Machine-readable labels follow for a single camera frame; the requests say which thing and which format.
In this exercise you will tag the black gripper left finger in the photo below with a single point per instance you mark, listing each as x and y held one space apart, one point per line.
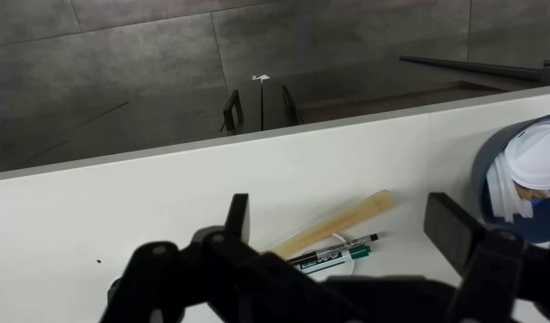
237 218

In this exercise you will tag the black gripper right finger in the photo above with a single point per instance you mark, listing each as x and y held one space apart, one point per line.
453 229

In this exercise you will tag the blue bowl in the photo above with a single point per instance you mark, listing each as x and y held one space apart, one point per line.
534 229

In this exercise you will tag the wooden spoon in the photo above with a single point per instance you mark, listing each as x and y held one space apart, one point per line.
363 210

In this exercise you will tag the black marker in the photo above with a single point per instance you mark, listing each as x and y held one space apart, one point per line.
336 247

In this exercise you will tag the green capped marker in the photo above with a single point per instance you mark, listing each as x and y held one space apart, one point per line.
334 258

